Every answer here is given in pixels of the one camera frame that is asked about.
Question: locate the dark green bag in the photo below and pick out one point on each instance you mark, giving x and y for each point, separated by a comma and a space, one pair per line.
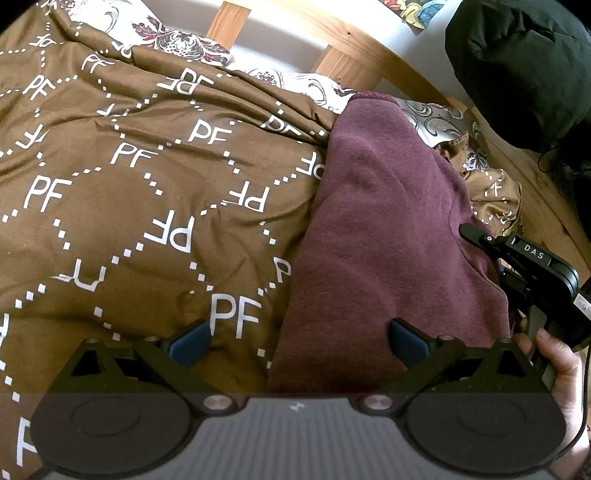
521, 64

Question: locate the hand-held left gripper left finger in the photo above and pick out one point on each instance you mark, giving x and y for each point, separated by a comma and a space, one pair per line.
187, 344

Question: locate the wooden bed frame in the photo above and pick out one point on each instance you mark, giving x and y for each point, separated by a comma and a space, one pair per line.
369, 50

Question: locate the maroon sweatshirt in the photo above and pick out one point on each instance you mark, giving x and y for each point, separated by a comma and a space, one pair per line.
378, 221

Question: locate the colourful patterned cloth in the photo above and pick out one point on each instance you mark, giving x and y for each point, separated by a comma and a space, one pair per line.
415, 10

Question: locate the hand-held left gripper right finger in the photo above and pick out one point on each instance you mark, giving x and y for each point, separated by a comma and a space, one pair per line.
408, 344

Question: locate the brown printed blanket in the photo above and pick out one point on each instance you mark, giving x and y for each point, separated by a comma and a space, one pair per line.
138, 194

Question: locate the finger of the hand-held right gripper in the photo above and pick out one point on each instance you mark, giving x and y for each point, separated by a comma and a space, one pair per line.
480, 237

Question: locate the person's right hand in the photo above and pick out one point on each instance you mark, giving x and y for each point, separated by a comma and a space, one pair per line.
565, 383

